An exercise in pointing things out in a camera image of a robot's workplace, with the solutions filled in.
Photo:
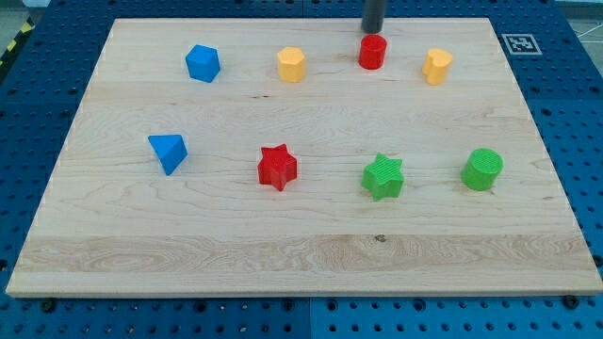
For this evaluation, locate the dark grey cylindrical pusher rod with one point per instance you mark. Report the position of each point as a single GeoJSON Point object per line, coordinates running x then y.
{"type": "Point", "coordinates": [373, 15]}

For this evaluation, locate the red cylinder block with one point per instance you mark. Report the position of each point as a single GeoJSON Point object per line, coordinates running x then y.
{"type": "Point", "coordinates": [372, 52]}

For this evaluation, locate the yellow heart block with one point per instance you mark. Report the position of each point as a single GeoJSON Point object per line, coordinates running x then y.
{"type": "Point", "coordinates": [436, 65]}

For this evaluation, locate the yellow hexagon block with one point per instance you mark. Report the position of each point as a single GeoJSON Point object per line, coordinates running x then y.
{"type": "Point", "coordinates": [291, 64]}

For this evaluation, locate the white fiducial marker tag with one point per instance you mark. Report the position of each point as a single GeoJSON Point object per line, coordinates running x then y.
{"type": "Point", "coordinates": [520, 44]}

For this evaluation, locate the green star block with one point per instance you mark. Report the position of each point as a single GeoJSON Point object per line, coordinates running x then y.
{"type": "Point", "coordinates": [383, 177]}

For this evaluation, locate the blue cube block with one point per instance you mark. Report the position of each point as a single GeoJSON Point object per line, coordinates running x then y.
{"type": "Point", "coordinates": [203, 63]}

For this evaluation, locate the red star block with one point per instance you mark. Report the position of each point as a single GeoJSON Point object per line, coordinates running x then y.
{"type": "Point", "coordinates": [277, 167]}

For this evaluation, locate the green cylinder block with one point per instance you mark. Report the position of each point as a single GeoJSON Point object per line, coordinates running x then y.
{"type": "Point", "coordinates": [481, 169]}

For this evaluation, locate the light wooden board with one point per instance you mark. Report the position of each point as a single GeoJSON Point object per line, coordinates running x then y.
{"type": "Point", "coordinates": [112, 224]}

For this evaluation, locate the blue triangle block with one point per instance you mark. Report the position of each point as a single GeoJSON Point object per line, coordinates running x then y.
{"type": "Point", "coordinates": [170, 150]}

